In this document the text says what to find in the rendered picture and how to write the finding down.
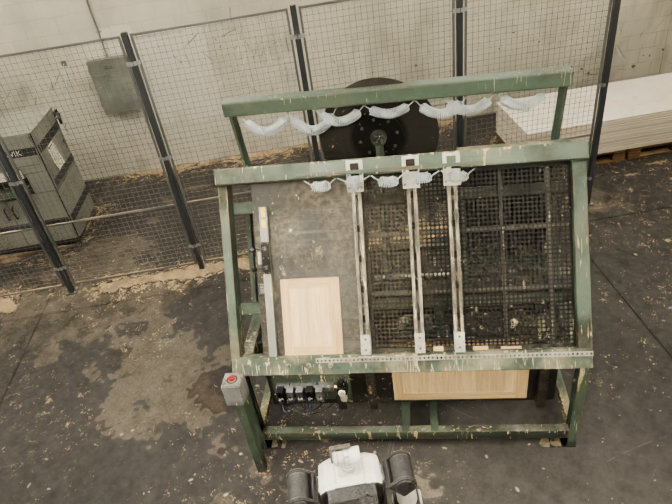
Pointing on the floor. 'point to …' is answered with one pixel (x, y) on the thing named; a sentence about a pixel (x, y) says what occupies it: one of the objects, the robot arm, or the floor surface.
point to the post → (251, 437)
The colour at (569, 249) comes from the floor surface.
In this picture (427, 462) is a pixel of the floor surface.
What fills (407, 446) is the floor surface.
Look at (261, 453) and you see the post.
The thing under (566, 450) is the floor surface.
